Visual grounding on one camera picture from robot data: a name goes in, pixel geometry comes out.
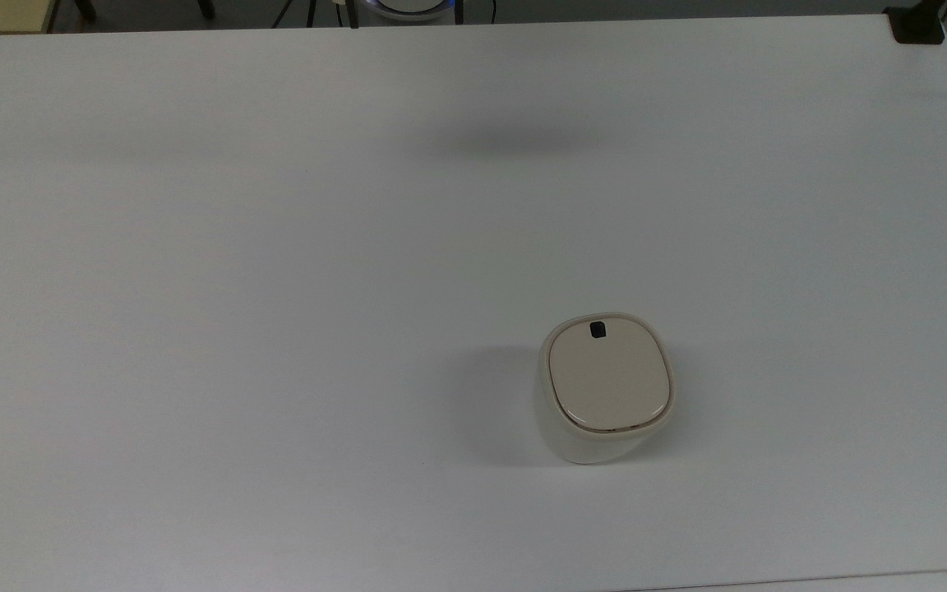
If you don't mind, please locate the beige trash bin lid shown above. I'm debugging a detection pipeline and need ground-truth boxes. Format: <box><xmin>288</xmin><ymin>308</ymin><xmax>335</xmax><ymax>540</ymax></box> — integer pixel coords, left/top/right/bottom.
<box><xmin>548</xmin><ymin>317</ymin><xmax>673</xmax><ymax>432</ymax></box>

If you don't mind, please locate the cream desktop trash bin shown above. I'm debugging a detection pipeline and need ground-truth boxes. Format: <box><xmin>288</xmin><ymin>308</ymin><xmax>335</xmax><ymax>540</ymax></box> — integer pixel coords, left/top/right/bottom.
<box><xmin>535</xmin><ymin>311</ymin><xmax>677</xmax><ymax>466</ymax></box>

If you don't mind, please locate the black table clamp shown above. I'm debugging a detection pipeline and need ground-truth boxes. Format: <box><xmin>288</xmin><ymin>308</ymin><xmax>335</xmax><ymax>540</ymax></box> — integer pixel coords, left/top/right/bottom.
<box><xmin>884</xmin><ymin>0</ymin><xmax>947</xmax><ymax>45</ymax></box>

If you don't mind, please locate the white robot base blue ring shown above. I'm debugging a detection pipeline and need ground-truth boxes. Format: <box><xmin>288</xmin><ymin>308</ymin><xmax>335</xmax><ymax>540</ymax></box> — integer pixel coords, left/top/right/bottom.
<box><xmin>361</xmin><ymin>0</ymin><xmax>455</xmax><ymax>23</ymax></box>

